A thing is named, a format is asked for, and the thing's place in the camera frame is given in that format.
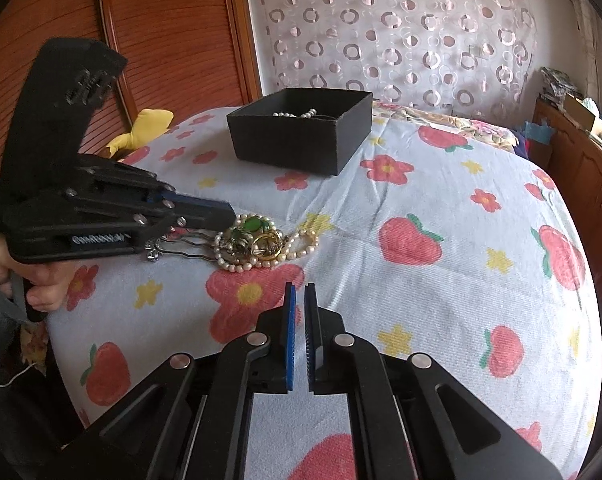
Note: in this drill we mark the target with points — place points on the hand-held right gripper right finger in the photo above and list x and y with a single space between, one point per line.
326 355

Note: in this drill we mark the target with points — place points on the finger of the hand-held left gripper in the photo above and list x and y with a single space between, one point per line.
201 207
201 223

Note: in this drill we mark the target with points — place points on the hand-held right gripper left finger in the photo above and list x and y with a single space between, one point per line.
276 355

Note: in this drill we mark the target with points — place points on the silver hairpin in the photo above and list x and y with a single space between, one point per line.
181 247

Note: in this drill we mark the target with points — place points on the green stone brooch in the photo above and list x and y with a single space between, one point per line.
251 225

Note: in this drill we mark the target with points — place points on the pile of jewelry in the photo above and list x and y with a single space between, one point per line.
241 266

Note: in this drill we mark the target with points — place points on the black cardboard box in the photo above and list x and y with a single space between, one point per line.
301 140

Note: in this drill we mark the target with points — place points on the person's left hand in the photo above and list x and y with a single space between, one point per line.
36 287

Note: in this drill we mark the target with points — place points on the yellow plush toy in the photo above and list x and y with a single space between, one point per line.
141 127

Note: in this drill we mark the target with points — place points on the strawberry print blanket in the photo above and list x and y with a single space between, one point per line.
406 270

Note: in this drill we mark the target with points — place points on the brown wooden wardrobe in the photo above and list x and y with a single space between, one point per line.
171 50

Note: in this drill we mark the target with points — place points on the circle patterned curtain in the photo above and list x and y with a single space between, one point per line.
391 30

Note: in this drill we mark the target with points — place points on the dark blue blanket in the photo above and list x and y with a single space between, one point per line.
523 147

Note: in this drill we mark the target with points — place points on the blue plastic bag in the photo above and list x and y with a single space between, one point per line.
538 132

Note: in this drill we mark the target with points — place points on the long wooden cabinet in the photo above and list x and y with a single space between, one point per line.
581 170

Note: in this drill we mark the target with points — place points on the brown cardboard box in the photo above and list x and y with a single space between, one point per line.
578 110

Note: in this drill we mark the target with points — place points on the pile of folded clothes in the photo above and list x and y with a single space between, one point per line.
556 85

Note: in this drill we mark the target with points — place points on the beige side curtain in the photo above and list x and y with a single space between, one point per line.
573 20

